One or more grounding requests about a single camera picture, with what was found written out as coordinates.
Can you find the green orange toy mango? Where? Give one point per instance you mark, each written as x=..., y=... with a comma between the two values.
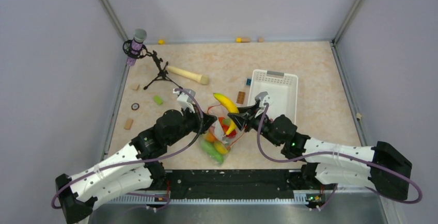
x=209, y=137

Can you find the green toy cucumber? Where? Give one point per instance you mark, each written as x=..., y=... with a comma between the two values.
x=210, y=150

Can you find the red toy chili pepper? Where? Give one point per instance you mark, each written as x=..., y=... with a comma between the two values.
x=227, y=128

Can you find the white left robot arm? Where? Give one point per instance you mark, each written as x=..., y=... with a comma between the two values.
x=136, y=166

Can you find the yellow and wood peg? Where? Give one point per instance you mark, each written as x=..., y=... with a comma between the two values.
x=243, y=39

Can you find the black microphone tripod stand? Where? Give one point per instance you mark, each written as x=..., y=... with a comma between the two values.
x=162, y=75

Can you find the wooden rolling pin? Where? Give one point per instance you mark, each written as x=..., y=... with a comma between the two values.
x=199, y=78

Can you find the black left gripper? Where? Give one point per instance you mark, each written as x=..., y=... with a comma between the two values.
x=207, y=121

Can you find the clear zip bag orange zipper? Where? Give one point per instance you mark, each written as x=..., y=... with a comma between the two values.
x=216, y=109

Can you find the yellow toy banana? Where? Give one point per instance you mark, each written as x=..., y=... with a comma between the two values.
x=231, y=108

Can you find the tan wooden block left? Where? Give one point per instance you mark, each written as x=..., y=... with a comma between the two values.
x=128, y=124

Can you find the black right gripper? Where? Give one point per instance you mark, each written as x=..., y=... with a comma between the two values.
x=246, y=118

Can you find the brown toy brick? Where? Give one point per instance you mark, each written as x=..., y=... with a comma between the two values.
x=240, y=97

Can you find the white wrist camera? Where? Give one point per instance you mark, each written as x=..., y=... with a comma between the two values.
x=184, y=98
x=262, y=99

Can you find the white perforated plastic basket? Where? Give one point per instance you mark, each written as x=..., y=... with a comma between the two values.
x=282, y=89

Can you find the small beige wooden piece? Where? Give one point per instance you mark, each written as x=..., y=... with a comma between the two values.
x=135, y=87

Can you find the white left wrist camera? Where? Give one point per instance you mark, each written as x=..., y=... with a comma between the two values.
x=184, y=98

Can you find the small green block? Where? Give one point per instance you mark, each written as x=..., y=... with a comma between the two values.
x=158, y=100

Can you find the purple grey microphone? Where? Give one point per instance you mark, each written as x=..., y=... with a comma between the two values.
x=134, y=48

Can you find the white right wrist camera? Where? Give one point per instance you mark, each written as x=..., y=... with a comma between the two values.
x=262, y=99

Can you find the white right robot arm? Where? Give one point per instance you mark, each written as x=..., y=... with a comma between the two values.
x=380, y=168

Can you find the yellow green toy lemon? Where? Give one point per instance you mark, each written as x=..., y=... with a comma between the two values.
x=220, y=147

